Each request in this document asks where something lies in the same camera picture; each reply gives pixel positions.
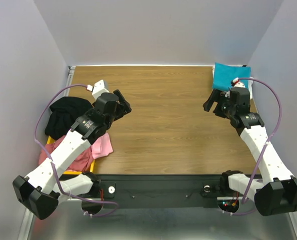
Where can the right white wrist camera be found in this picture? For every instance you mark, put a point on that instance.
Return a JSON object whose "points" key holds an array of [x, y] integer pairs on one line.
{"points": [[237, 86]]}

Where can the light pink t shirt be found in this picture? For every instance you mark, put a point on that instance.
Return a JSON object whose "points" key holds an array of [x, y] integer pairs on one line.
{"points": [[102, 147]]}

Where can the aluminium frame rail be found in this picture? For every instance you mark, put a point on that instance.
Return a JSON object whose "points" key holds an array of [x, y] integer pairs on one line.
{"points": [[28, 220]]}

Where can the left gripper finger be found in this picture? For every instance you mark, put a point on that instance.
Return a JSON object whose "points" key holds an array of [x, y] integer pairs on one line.
{"points": [[120, 112], [125, 105]]}

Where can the yellow plastic bin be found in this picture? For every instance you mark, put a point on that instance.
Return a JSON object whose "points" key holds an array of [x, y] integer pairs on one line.
{"points": [[92, 168]]}

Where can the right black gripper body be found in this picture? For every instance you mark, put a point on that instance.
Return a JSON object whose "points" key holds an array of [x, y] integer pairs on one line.
{"points": [[216, 105]]}

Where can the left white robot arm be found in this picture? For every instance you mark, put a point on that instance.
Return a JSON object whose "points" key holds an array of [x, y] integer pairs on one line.
{"points": [[41, 191]]}

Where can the dark red t shirt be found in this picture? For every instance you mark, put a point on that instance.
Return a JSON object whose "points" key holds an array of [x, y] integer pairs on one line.
{"points": [[81, 164]]}

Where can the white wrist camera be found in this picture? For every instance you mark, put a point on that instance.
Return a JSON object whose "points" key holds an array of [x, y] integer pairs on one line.
{"points": [[237, 86], [98, 88]]}

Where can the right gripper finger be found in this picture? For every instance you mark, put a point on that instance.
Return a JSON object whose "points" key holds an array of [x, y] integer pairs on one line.
{"points": [[220, 109], [214, 97]]}

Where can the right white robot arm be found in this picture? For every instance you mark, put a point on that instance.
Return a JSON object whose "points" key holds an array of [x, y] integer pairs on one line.
{"points": [[276, 193]]}

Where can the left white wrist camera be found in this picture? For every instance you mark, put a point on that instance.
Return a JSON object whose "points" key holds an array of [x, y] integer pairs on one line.
{"points": [[98, 88]]}

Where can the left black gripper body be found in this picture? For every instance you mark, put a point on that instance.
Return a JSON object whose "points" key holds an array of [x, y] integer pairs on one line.
{"points": [[122, 104]]}

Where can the black t shirt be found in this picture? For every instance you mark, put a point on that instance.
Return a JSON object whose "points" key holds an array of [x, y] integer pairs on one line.
{"points": [[64, 113]]}

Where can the teal folded t shirt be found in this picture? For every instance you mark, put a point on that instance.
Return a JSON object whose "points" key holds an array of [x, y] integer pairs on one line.
{"points": [[225, 74]]}

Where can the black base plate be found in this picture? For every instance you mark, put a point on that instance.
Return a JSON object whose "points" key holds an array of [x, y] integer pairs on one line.
{"points": [[139, 191]]}

